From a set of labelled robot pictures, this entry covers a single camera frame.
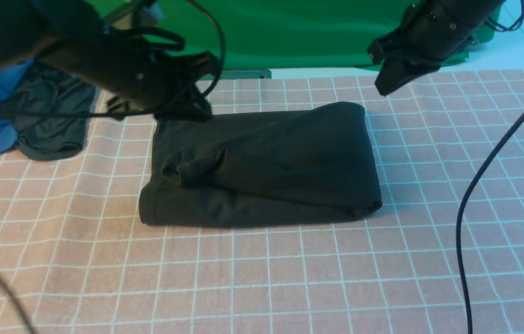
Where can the green metal bar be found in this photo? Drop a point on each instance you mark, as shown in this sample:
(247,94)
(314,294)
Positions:
(239,74)

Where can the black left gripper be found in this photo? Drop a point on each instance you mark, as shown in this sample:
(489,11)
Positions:
(143,77)

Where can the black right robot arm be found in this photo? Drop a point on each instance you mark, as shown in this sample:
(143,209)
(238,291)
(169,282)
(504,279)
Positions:
(482,8)

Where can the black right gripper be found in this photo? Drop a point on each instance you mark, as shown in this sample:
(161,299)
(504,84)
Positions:
(429,33)

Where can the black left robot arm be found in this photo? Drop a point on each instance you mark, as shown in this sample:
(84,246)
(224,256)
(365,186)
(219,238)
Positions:
(28,27)

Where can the green backdrop cloth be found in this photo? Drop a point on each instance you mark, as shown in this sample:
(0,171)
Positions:
(280,34)

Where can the dark gray long-sleeve top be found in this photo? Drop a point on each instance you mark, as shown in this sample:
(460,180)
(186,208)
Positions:
(263,169)

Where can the dark crumpled garment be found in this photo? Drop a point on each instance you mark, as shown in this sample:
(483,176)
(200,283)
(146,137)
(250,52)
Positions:
(52,94)

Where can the pink checkered tablecloth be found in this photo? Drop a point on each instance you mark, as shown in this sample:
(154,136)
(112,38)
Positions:
(73,249)

